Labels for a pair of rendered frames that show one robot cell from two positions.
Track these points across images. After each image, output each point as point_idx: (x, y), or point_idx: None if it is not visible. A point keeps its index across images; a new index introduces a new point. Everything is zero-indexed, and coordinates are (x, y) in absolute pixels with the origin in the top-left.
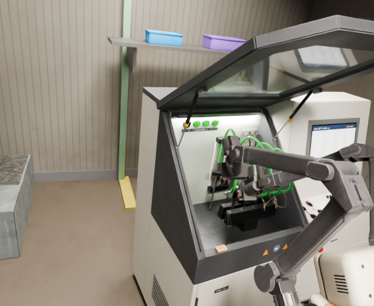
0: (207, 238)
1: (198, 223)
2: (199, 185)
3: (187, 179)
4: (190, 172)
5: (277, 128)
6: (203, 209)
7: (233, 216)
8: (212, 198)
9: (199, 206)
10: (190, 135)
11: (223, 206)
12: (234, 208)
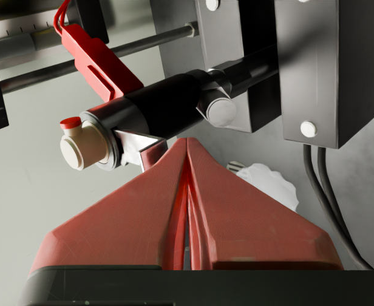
0: None
1: (271, 142)
2: (81, 101)
3: (64, 186)
4: (22, 191)
5: None
6: (195, 62)
7: (353, 96)
8: (148, 44)
9: (178, 68)
10: None
11: (241, 125)
12: (259, 13)
